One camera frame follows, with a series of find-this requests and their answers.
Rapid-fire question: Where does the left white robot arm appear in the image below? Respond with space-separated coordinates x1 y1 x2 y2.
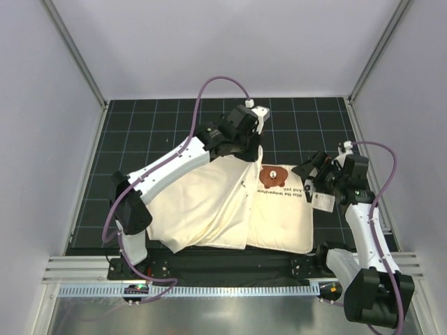
107 103 270 280

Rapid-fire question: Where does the black grid mat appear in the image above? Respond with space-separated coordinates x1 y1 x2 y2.
66 97 360 255

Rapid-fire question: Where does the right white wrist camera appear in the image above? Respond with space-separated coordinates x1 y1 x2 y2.
335 140 353 168

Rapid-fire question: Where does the slotted cable duct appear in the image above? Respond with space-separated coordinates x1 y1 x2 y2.
58 283 320 298

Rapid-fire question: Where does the right aluminium frame post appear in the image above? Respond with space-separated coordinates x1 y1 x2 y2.
348 0 413 105

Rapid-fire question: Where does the purple cable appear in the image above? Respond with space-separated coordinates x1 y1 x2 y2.
328 141 408 335
101 75 254 322

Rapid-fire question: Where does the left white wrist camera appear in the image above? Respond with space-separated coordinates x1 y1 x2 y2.
251 106 270 134

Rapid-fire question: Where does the cream pillow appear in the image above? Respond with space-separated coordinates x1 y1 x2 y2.
247 165 314 254

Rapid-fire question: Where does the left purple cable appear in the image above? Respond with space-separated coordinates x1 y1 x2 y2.
101 75 254 322

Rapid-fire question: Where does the left aluminium frame post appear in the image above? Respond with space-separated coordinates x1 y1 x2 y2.
40 0 108 110

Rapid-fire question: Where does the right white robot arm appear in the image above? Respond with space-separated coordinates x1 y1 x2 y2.
292 149 415 334

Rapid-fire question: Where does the white pillow tag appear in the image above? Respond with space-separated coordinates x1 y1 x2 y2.
311 192 335 213

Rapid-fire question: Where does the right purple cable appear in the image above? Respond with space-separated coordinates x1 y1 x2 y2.
328 141 408 335

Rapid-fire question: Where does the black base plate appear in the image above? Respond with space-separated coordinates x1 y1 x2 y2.
106 247 357 285

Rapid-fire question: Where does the aluminium frame post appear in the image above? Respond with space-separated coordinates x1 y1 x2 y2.
348 0 413 105
40 0 108 110

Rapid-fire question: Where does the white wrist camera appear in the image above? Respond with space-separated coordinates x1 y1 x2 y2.
251 106 270 134
335 140 353 168

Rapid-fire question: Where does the aluminium rail front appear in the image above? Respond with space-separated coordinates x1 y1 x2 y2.
41 252 424 284

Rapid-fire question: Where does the cream pillowcase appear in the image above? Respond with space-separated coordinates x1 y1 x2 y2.
147 156 262 253

